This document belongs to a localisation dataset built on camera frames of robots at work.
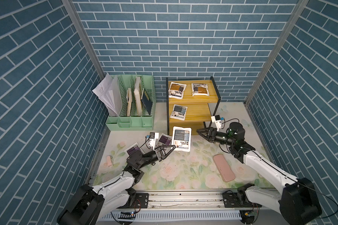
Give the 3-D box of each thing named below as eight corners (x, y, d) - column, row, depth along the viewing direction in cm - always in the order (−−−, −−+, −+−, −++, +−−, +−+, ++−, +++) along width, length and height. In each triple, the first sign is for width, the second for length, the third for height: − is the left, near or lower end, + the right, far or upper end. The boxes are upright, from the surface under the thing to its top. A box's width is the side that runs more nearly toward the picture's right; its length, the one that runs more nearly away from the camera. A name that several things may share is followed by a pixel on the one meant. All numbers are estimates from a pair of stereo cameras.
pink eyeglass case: (225, 183, 81) (226, 182, 79) (211, 156, 92) (212, 155, 90) (235, 179, 83) (236, 178, 81) (220, 153, 93) (221, 152, 91)
